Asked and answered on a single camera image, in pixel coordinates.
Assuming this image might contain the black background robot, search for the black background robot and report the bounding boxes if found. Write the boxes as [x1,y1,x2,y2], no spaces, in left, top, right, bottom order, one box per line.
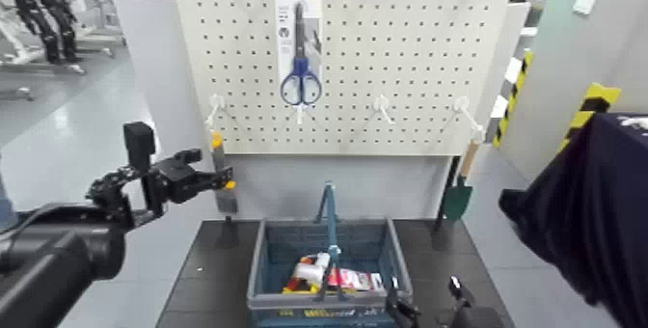
[2,0,85,66]

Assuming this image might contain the red white flat package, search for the red white flat package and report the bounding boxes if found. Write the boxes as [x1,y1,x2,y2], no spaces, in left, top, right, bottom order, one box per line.
[328,267,386,293]

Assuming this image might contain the white yellow packaged item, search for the white yellow packaged item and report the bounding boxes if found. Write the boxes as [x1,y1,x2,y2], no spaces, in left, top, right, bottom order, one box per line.
[282,253,333,295]

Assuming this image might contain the beige perforated pegboard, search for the beige perforated pegboard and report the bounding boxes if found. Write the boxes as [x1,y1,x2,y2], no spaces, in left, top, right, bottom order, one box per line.
[172,0,517,158]

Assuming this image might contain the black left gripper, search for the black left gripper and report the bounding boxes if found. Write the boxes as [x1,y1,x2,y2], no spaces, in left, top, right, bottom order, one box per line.
[151,148,236,205]

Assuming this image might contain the grey partition panel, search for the grey partition panel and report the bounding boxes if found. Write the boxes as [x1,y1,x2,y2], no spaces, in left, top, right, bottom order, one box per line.
[113,0,532,222]

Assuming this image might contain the blue scissors on card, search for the blue scissors on card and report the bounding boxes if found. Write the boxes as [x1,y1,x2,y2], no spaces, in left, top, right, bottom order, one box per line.
[274,0,325,107]

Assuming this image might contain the dark navy fabric garment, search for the dark navy fabric garment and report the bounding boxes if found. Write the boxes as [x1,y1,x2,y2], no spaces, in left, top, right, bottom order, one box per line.
[498,112,648,328]

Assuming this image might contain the teal plastic crate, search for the teal plastic crate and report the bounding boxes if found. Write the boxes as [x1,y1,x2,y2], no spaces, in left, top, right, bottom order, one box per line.
[246,217,414,328]

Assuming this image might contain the green shovel wooden handle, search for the green shovel wooden handle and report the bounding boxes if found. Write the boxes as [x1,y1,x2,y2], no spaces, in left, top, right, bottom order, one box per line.
[441,137,481,222]

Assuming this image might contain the black pegboard stand pole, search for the black pegboard stand pole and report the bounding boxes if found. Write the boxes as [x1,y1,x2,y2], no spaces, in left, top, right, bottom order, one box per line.
[434,154,463,232]

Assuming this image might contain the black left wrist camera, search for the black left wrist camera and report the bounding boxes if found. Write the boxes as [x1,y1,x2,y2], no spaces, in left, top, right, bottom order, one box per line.
[122,121,157,172]

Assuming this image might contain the white wall switch plate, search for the white wall switch plate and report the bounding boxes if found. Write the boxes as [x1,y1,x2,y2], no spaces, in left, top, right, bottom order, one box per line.
[573,0,602,16]

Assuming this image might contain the yellow black striped post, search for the yellow black striped post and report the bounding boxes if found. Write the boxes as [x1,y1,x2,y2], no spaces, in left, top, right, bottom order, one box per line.
[557,82,622,155]
[492,50,536,150]

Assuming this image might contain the orange-handled tool package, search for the orange-handled tool package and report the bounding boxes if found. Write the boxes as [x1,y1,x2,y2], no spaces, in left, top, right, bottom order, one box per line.
[210,129,239,214]

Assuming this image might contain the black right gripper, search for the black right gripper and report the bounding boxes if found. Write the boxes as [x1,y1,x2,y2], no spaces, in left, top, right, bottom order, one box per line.
[385,275,505,328]

